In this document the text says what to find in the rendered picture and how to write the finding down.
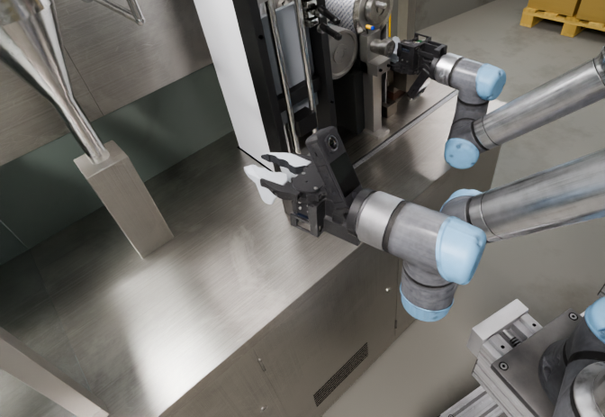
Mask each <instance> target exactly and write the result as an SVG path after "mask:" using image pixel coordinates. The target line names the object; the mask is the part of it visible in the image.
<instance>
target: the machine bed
mask: <svg viewBox="0 0 605 417"><path fill-rule="evenodd" d="M454 90H455V89H454V88H452V87H450V86H445V85H443V84H440V83H438V82H437V81H435V80H431V82H430V83H429V85H428V86H427V87H426V89H425V91H424V93H423V94H422V95H420V96H419V97H418V98H417V99H415V100H409V99H408V98H407V96H405V97H404V98H403V99H402V100H400V101H399V102H397V106H396V113H395V114H393V115H392V116H390V117H389V118H388V119H387V118H385V117H383V116H382V126H383V127H385V128H387V129H389V132H388V133H387V134H386V135H384V136H383V137H382V138H381V139H380V140H377V139H375V138H373V137H371V136H369V135H367V134H365V133H363V132H360V133H359V134H358V135H356V134H355V133H353V132H351V131H349V130H347V129H345V128H343V127H341V126H339V125H337V128H338V133H339V137H340V138H341V140H342V143H343V145H344V147H345V149H346V152H347V154H348V157H349V159H350V161H351V163H352V164H353V163H354V162H355V161H357V160H358V159H360V158H361V157H363V156H364V155H365V154H366V153H367V152H369V151H370V150H372V149H373V148H374V147H376V146H377V145H379V144H380V143H381V142H383V141H385V140H386V139H387V138H389V137H390V136H391V135H393V134H394V133H396V132H397V131H398V130H400V129H401V128H402V127H403V126H405V125H406V124H407V123H409V122H411V121H412V120H413V119H415V118H416V117H417V116H419V115H420V114H422V113H423V112H425V111H426V110H428V109H429V108H430V107H431V106H432V105H433V104H435V103H437V102H438V101H439V100H441V99H442V98H444V97H445V96H446V95H448V94H449V93H451V92H452V91H454ZM457 95H458V94H457ZM457 95H455V96H454V97H453V98H451V99H450V100H449V101H447V102H446V103H445V104H443V105H441V106H440V107H439V108H438V109H437V110H436V111H434V112H433V113H431V114H430V115H428V116H427V117H426V118H424V119H423V120H422V121H420V122H419V123H417V124H416V125H414V126H413V127H412V128H410V129H409V130H408V131H406V132H405V133H404V134H403V135H401V136H400V137H399V138H397V139H396V140H395V141H393V142H392V143H390V144H389V145H387V146H386V147H385V148H383V149H382V150H380V151H379V152H378V153H376V154H375V155H374V156H373V157H372V158H370V159H369V160H367V161H366V162H365V163H363V164H362V165H360V166H359V167H358V168H356V169H355V171H356V174H357V177H358V179H359V182H360V184H361V186H362V188H363V189H364V188H366V187H368V188H371V189H373V190H375V191H382V192H385V193H387V194H389V195H394V196H396V197H399V198H401V199H403V200H406V201H409V202H412V203H415V204H421V203H422V202H423V201H424V200H425V199H427V198H428V197H429V196H430V195H431V194H433V193H434V192H435V191H436V190H437V189H438V188H439V187H441V186H442V185H443V184H444V183H445V182H447V181H448V179H449V178H451V177H452V176H453V175H454V174H455V173H456V172H457V171H459V170H460V168H454V167H452V166H450V165H449V164H448V163H447V162H446V160H445V157H444V150H445V144H446V142H447V138H448V134H449V132H450V128H451V124H452V121H453V118H454V115H455V111H456V100H457ZM238 146H239V143H238V140H237V137H236V133H235V131H232V132H230V133H228V134H226V135H225V136H223V137H221V138H220V139H218V140H216V141H215V142H213V143H211V144H209V145H208V146H206V147H204V148H203V149H201V150H198V151H197V152H195V153H194V154H192V155H191V156H189V157H187V158H186V159H183V160H181V161H180V162H178V163H176V164H175V165H174V166H172V167H170V168H168V169H166V170H164V171H163V172H161V173H159V174H158V175H156V176H154V177H153V178H151V179H149V180H147V181H146V182H144V183H143V184H144V185H145V187H146V188H147V190H148V191H149V194H150V196H151V197H152V199H153V201H154V203H155V205H156V206H157V208H158V210H159V211H160V213H161V215H162V217H163V218H164V220H165V222H166V224H167V226H168V228H169V229H170V230H171V232H172V234H173V236H174V239H172V240H170V241H169V242H167V243H166V244H164V245H163V246H161V247H160V248H158V249H156V250H155V251H153V252H152V253H150V254H149V255H148V256H147V257H145V258H141V256H140V255H139V253H138V252H137V251H136V249H135V248H134V247H133V246H132V245H131V243H130V241H129V240H128V239H127V237H126V236H125V234H124V233H123V232H122V230H121V228H120V227H119V225H118V224H117V222H116V221H115V220H114V218H113V217H112V216H111V214H110V213H109V212H108V210H107V209H106V207H105V206H102V207H101V208H99V209H97V210H96V211H94V212H92V213H90V214H89V215H87V216H85V217H84V218H82V219H80V220H79V221H77V222H74V223H73V224H71V225H69V226H68V227H67V228H65V229H63V230H62V231H59V232H57V233H56V234H54V235H52V236H50V237H49V238H47V239H46V240H44V241H42V242H40V243H39V244H37V245H35V246H33V247H32V248H30V249H29V250H30V252H31V254H32V257H33V259H34V261H35V263H36V266H37V268H38V269H39V272H40V274H41V278H42V280H43V282H44V284H45V286H46V288H47V290H48V293H49V295H50V298H51V301H52V302H53V304H54V307H55V309H56V311H57V314H58V316H59V318H60V321H61V323H62V325H63V328H64V330H65V332H66V334H67V336H68V339H69V342H70V344H71V346H72V349H73V350H74V352H75V354H76V357H77V360H78V363H79V365H80V366H81V368H82V371H83V373H84V375H85V378H86V381H87V383H88V385H89V387H90V389H91V392H92V394H94V395H95V396H97V397H98V398H100V399H101V400H102V401H104V403H105V405H106V408H107V410H108V412H109V415H108V416H106V417H174V416H175V415H176V414H177V413H178V412H180V411H181V410H182V409H183V408H184V407H185V406H187V405H188V404H189V403H190V402H191V401H192V400H194V399H195V397H196V396H197V395H199V394H200V393H201V392H202V391H203V390H204V389H206V388H207V387H208V386H209V385H210V384H212V383H213V382H214V381H215V380H216V379H217V378H219V377H220V376H221V375H222V374H223V373H224V372H226V371H227V370H228V369H229V368H230V367H232V366H233V365H234V364H235V363H236V362H237V361H239V360H240V359H241V358H242V357H243V356H245V355H246V354H247V353H248V352H249V351H250V350H251V349H253V348H254V347H255V346H256V345H257V344H258V343H259V342H260V341H261V340H262V339H264V338H265V337H266V336H267V335H268V334H269V333H271V332H272V331H273V330H274V329H275V328H277V327H278V326H279V325H280V324H281V323H282V322H284V321H285V320H286V319H287V318H288V317H289V316H291V315H292V314H293V313H294V312H295V311H297V310H298V309H299V308H300V307H301V306H302V305H304V304H305V303H306V302H307V301H308V300H310V299H311V298H312V297H313V296H314V295H315V294H317V293H318V292H319V291H320V290H321V289H322V288H323V287H324V286H325V285H326V284H327V283H329V282H330V281H331V280H332V279H333V278H334V277H336V276H337V275H338V274H339V273H340V272H342V271H343V270H344V269H345V268H346V267H347V266H349V265H350V264H351V263H352V262H353V261H354V260H356V259H357V258H358V257H359V256H360V255H362V254H363V253H364V252H365V251H366V250H367V249H369V248H370V247H371V245H368V244H366V243H364V242H363V241H361V243H360V244H359V245H358V246H356V245H354V244H352V243H349V242H347V241H345V240H342V239H340V238H338V237H336V236H334V235H332V234H329V233H327V232H325V231H324V232H323V233H322V234H321V235H320V237H319V238H317V237H315V236H313V235H311V234H310V233H308V232H305V231H302V230H300V229H298V228H296V227H294V226H293V225H291V219H290V216H289V215H288V214H286V213H285V212H284V206H283V202H282V199H280V198H278V197H277V198H276V199H275V201H274V203H273V204H266V203H265V202H264V201H263V200H262V198H261V196H260V193H259V192H258V189H257V185H256V183H255V182H253V180H251V179H250V178H249V177H248V176H247V174H246V173H245V171H244V167H246V166H250V165H253V164H255V165H256V166H257V167H259V168H264V167H263V166H262V165H260V164H259V163H257V162H256V161H255V160H254V159H252V158H251V157H250V156H248V155H247V154H246V153H244V152H243V151H241V150H240V149H238V148H237V147H238Z"/></svg>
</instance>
